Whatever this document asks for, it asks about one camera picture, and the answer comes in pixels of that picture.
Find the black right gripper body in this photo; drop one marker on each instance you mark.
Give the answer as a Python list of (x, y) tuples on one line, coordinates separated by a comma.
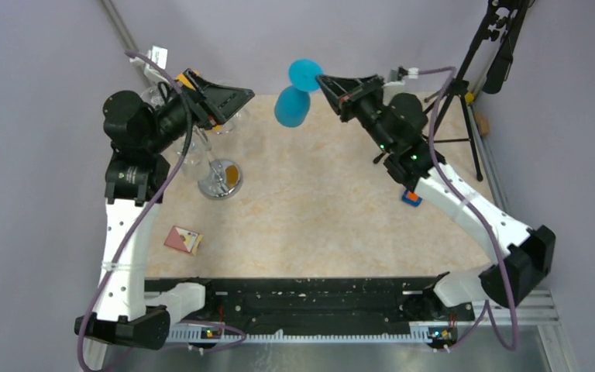
[(347, 105)]

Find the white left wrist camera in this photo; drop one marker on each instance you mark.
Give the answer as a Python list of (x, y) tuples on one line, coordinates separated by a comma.
[(157, 54)]

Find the black tripod stand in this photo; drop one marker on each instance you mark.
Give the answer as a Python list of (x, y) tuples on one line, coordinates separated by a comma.
[(485, 67)]

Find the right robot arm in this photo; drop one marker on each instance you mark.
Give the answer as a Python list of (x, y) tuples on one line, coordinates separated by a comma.
[(520, 256)]

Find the red triangular card box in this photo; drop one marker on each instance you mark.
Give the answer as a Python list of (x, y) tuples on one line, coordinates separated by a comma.
[(183, 240)]

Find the chrome wine glass rack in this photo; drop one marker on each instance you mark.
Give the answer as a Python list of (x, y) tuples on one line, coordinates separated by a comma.
[(217, 178)]

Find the black base frame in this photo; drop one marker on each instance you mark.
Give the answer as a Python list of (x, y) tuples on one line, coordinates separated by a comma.
[(353, 306)]

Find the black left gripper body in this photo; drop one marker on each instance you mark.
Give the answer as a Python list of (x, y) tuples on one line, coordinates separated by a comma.
[(206, 111)]

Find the blue plastic wine glass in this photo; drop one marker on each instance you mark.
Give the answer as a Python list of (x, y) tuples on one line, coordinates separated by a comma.
[(294, 102)]

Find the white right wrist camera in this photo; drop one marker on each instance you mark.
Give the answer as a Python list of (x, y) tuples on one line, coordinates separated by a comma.
[(401, 75)]

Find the orange plastic wine glass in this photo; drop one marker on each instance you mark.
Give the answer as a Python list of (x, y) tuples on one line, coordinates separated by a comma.
[(182, 79)]

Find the clear tall wine glass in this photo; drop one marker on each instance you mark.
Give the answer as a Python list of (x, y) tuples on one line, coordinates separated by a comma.
[(235, 122)]

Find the blue orange toy block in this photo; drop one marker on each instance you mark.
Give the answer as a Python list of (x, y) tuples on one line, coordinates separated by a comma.
[(410, 198)]

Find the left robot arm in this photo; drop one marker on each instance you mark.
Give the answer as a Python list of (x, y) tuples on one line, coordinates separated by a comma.
[(136, 178)]

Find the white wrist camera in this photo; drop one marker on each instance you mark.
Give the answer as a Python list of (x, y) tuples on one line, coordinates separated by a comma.
[(401, 75), (157, 54)]

